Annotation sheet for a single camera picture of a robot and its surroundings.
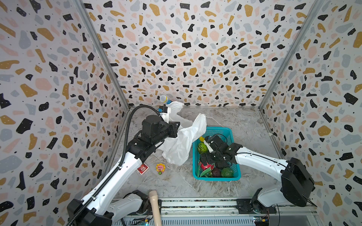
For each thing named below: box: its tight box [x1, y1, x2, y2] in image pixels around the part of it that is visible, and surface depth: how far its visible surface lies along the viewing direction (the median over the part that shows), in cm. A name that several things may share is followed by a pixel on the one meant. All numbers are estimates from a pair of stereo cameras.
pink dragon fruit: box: [197, 161, 215, 178], surface depth 80 cm
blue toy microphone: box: [159, 95, 173, 105], surface depth 93 cm
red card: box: [136, 162, 150, 176], surface depth 87 cm
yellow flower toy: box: [155, 162, 166, 176], surface depth 85 cm
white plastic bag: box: [157, 100, 207, 166], surface depth 76 cm
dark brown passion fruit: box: [212, 167, 222, 178], surface depth 83 cm
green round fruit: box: [220, 167, 235, 178], surface depth 81 cm
